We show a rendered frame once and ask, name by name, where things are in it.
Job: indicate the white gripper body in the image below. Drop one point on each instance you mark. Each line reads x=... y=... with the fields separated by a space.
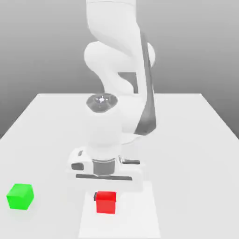
x=104 y=177

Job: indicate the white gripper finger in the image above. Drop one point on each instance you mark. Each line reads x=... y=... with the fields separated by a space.
x=95 y=196
x=116 y=198

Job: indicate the small red cube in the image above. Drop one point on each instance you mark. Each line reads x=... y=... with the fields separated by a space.
x=105 y=203

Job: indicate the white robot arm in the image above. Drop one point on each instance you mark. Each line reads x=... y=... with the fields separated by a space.
x=112 y=56

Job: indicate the small green cube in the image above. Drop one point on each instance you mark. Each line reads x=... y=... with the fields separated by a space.
x=19 y=197

